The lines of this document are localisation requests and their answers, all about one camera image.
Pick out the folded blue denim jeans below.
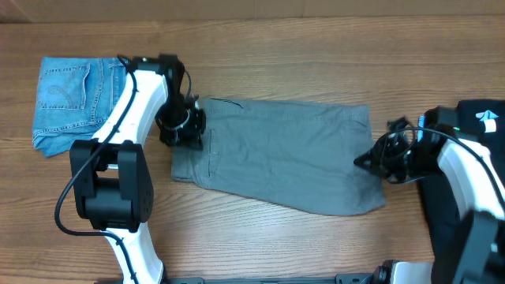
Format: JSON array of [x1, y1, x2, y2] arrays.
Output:
[[32, 57, 126, 157]]

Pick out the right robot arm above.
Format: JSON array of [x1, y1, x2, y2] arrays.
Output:
[[353, 106, 504, 283]]

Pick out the black shirt with label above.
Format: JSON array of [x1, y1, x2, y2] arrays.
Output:
[[420, 99, 504, 257]]

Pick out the grey cotton shorts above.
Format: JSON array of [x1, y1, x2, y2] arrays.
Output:
[[171, 99, 386, 216]]

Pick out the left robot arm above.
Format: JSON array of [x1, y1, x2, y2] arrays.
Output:
[[54, 54, 206, 283]]

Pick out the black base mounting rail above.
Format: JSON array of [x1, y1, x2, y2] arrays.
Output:
[[161, 273, 373, 284]]

